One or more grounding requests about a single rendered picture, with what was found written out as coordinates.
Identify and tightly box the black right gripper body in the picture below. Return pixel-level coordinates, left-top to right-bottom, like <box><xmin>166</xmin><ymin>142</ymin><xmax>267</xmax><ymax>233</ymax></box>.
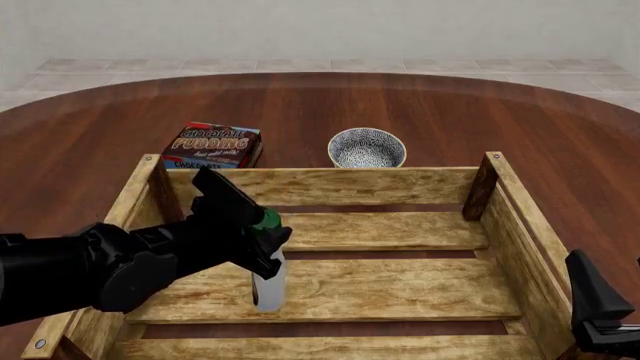
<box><xmin>571</xmin><ymin>317</ymin><xmax>640</xmax><ymax>356</ymax></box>

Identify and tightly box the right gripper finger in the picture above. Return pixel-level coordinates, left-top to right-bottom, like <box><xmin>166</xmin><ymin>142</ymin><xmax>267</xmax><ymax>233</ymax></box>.
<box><xmin>564</xmin><ymin>248</ymin><xmax>636</xmax><ymax>324</ymax></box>

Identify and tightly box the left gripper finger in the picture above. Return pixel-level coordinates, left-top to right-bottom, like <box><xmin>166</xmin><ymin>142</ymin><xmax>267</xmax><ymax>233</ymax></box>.
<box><xmin>191</xmin><ymin>166</ymin><xmax>267</xmax><ymax>228</ymax></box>
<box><xmin>253</xmin><ymin>225</ymin><xmax>294</xmax><ymax>281</ymax></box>

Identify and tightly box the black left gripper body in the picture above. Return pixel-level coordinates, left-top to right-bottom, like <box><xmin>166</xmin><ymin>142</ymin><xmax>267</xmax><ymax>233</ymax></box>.
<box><xmin>183</xmin><ymin>195</ymin><xmax>261</xmax><ymax>268</ymax></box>

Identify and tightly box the white bottle with green cap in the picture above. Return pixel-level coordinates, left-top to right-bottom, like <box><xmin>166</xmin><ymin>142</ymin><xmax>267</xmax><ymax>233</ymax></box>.
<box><xmin>249</xmin><ymin>207</ymin><xmax>288</xmax><ymax>314</ymax></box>

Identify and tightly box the wooden slat tray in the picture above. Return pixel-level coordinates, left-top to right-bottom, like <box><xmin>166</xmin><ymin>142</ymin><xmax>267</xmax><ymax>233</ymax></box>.
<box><xmin>20</xmin><ymin>151</ymin><xmax>584</xmax><ymax>360</ymax></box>

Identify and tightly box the chocolate pudding box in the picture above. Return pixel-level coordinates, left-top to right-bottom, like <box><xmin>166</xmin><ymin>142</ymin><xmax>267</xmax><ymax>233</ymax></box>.
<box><xmin>160</xmin><ymin>120</ymin><xmax>264</xmax><ymax>171</ymax></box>

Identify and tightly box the blue white patterned bowl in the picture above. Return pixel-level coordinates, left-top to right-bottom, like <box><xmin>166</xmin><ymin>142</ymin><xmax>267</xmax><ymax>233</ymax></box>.
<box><xmin>327</xmin><ymin>127</ymin><xmax>408</xmax><ymax>170</ymax></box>

